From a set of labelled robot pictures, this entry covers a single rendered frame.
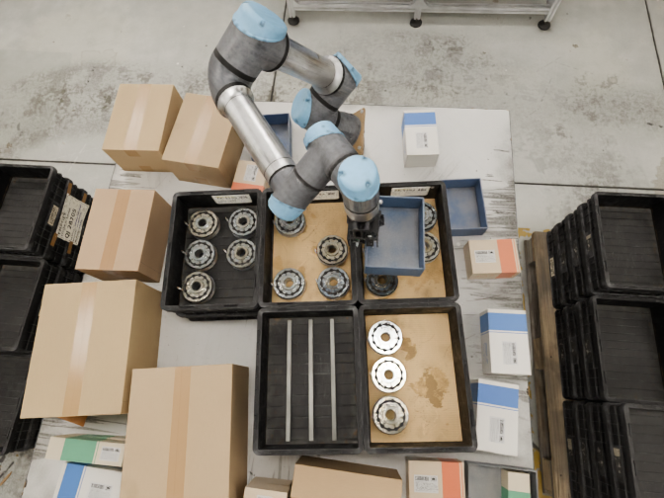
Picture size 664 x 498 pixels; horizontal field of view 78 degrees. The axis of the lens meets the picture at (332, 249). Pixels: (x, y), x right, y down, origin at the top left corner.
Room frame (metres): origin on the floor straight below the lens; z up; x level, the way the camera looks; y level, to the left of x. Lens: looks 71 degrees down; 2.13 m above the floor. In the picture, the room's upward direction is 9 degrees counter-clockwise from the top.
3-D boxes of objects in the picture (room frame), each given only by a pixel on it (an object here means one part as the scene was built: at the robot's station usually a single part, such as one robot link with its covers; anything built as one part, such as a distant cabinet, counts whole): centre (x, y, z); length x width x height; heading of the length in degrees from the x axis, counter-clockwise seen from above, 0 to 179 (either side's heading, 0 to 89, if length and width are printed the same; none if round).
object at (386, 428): (-0.08, -0.09, 0.86); 0.10 x 0.10 x 0.01
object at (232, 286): (0.49, 0.37, 0.87); 0.40 x 0.30 x 0.11; 173
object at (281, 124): (0.98, 0.17, 0.74); 0.20 x 0.15 x 0.07; 174
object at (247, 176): (0.80, 0.27, 0.74); 0.16 x 0.12 x 0.07; 161
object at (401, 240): (0.37, -0.17, 1.10); 0.20 x 0.15 x 0.07; 168
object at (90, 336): (0.25, 0.80, 0.80); 0.40 x 0.30 x 0.20; 174
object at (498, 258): (0.35, -0.54, 0.74); 0.16 x 0.12 x 0.07; 82
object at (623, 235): (0.37, -1.18, 0.37); 0.40 x 0.30 x 0.45; 167
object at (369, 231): (0.36, -0.08, 1.26); 0.09 x 0.08 x 0.12; 166
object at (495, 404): (-0.14, -0.41, 0.74); 0.20 x 0.12 x 0.09; 162
